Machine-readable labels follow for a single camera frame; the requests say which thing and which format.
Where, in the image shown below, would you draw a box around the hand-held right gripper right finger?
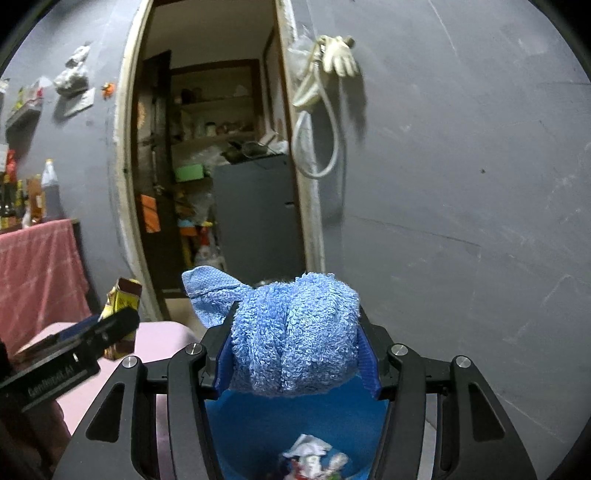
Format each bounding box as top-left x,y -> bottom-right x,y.
358,307 -> 539,480

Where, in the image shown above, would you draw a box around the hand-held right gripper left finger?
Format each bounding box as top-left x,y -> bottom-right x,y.
53,300 -> 241,480

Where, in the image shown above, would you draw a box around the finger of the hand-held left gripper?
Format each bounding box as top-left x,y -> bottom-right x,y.
69,307 -> 140,365
50,316 -> 106,346

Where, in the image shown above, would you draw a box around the orange yellow snack packet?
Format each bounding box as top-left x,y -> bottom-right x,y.
99,278 -> 142,361

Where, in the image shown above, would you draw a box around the blue plastic bin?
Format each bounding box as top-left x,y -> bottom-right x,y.
203,374 -> 393,480

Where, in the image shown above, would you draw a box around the blue terry towel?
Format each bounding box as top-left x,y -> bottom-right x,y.
181,266 -> 361,398

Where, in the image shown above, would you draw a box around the white wrapper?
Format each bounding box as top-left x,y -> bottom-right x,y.
281,434 -> 334,462

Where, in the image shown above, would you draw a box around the clear plastic wrapper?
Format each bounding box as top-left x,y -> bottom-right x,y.
295,452 -> 352,480

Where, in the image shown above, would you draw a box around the pink floral covered table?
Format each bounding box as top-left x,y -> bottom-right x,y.
28,320 -> 199,435

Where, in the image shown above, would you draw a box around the pink red cloth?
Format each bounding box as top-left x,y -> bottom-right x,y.
0,219 -> 90,356

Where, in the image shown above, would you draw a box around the orange sheet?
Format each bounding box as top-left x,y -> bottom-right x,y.
140,194 -> 160,234

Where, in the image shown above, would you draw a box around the orange liquid bottle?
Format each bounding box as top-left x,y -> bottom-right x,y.
27,174 -> 45,223

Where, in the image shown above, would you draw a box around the clear bottle with dark liquid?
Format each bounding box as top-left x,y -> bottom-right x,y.
41,159 -> 64,221

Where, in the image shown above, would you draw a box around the dark glass bottle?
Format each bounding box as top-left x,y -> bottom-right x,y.
0,180 -> 26,230

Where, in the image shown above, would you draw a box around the grey cabinet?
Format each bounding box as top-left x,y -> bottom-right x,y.
213,154 -> 308,284

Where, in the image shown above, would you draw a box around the wooden shelf unit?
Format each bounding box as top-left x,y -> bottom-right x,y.
170,59 -> 262,141

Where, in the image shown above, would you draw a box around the hanging white plastic bags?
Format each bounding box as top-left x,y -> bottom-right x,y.
53,43 -> 91,96

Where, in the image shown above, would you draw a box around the white rubber gloves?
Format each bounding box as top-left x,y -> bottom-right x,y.
318,34 -> 361,77

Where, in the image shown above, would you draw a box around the clear plastic bag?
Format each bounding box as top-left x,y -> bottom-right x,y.
286,34 -> 320,80

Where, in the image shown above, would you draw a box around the wooden door frame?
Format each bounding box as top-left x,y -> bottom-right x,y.
108,0 -> 326,324

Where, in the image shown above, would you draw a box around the white hose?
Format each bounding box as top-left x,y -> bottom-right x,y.
291,37 -> 347,179

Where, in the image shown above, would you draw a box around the wall shelf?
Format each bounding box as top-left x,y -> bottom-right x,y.
4,99 -> 43,131

